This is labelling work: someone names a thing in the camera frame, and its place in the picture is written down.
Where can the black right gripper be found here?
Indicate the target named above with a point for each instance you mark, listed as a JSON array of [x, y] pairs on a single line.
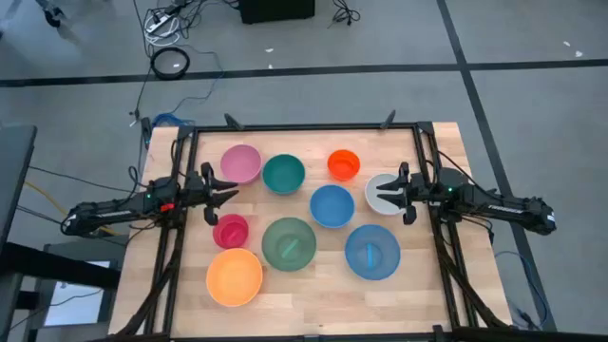
[[418, 190]]

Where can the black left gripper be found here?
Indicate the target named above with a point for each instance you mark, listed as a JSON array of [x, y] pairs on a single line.
[[195, 190]]

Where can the grey plastic bowl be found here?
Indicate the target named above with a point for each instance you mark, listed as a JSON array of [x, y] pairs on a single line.
[[374, 206]]

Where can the pink plastic bowl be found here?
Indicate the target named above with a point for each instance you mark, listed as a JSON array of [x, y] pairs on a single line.
[[241, 164]]

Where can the small red plastic bowl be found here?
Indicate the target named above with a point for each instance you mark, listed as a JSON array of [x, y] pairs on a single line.
[[231, 232]]

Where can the small orange-red plastic bowl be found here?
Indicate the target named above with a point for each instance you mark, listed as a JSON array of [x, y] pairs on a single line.
[[343, 164]]

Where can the large blue translucent bowl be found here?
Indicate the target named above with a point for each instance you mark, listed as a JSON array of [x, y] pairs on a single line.
[[373, 252]]

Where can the medium blue plastic bowl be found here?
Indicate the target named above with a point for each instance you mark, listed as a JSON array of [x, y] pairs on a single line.
[[332, 206]]

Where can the teal plastic bowl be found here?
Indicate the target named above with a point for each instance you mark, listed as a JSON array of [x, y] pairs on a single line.
[[283, 173]]

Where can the large orange plastic bowl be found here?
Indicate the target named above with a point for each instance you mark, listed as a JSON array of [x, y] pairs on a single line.
[[234, 277]]

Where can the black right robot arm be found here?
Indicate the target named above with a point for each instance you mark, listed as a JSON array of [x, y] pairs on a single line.
[[503, 208]]

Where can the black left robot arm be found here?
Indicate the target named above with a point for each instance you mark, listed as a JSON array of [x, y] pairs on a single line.
[[109, 213]]

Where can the large green translucent bowl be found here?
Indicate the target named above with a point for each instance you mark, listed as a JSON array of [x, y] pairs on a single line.
[[289, 244]]

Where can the white sheet under table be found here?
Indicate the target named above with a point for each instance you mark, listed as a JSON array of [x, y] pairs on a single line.
[[78, 299]]

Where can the black furniture beam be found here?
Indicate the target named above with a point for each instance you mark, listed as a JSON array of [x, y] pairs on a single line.
[[57, 266]]

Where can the white power strip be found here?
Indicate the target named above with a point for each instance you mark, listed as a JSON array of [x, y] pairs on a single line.
[[157, 24]]

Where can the black box on floor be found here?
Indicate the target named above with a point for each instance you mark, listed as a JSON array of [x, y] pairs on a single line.
[[277, 10]]

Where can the black side table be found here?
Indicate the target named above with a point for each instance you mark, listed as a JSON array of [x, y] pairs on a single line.
[[14, 180]]

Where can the black chair caster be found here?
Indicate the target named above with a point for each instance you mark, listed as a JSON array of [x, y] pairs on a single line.
[[51, 16]]

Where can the black frame bracket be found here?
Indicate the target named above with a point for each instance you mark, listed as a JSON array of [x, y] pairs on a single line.
[[233, 121], [388, 119]]

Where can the black aluminium table frame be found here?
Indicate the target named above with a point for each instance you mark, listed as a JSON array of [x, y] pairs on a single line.
[[309, 127]]

